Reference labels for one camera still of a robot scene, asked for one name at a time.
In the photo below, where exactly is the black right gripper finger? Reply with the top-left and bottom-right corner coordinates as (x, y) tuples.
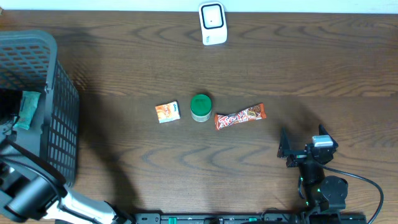
(318, 124), (333, 140)
(277, 128), (290, 158)

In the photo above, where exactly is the red chocolate bar wrapper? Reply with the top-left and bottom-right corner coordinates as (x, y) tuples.
(215, 103), (267, 130)

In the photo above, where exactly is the green lid jar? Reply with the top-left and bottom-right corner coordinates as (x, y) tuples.
(190, 94), (212, 123)

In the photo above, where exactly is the orange small box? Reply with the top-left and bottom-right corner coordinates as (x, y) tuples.
(155, 101), (180, 123)

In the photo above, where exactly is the mint green wipes packet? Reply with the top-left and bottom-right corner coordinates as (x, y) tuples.
(14, 91), (41, 130)

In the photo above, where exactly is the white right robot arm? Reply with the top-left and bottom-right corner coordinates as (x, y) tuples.
(283, 125), (348, 213)

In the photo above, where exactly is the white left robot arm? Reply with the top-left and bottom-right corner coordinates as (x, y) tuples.
(1, 128), (291, 224)

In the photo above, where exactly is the white barcode scanner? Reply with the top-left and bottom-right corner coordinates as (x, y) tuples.
(198, 2), (228, 45)

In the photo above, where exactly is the grey plastic basket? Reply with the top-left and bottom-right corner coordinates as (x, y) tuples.
(1, 30), (80, 186)

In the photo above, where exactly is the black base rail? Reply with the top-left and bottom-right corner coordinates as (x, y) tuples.
(134, 210), (367, 224)

